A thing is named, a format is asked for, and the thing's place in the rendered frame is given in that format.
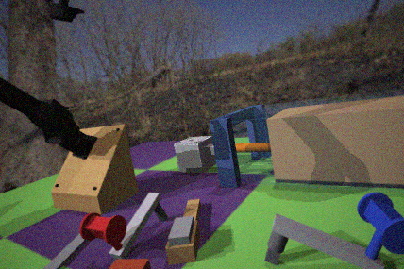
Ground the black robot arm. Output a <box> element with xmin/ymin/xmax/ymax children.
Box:
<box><xmin>0</xmin><ymin>77</ymin><xmax>97</xmax><ymax>160</ymax></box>

